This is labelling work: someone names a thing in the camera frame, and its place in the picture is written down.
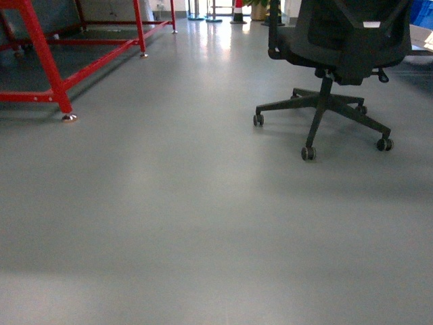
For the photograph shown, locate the green potted plant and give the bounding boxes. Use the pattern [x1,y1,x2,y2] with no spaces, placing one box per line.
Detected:
[243,0,268,22]

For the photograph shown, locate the black office chair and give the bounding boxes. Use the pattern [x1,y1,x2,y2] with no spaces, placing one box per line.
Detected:
[253,0,413,161]

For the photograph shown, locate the red metal frame table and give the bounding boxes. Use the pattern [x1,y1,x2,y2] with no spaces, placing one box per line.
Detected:
[1,1,176,123]

